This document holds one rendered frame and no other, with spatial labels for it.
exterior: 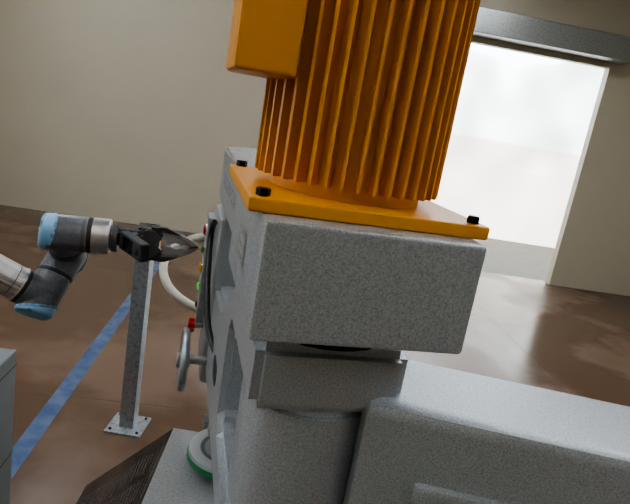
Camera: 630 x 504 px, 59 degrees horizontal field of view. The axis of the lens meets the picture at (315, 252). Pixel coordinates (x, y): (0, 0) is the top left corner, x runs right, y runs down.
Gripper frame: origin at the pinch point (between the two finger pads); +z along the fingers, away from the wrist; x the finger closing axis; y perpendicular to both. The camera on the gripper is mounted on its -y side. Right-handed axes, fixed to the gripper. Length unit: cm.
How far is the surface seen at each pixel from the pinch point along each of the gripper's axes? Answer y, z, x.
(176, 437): 6, 2, 60
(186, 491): -18, 5, 60
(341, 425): -82, 17, 0
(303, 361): -83, 10, -9
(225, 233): -17.0, 5.9, -8.7
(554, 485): -94, 41, 0
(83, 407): 167, -41, 147
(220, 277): -17.0, 6.1, 2.0
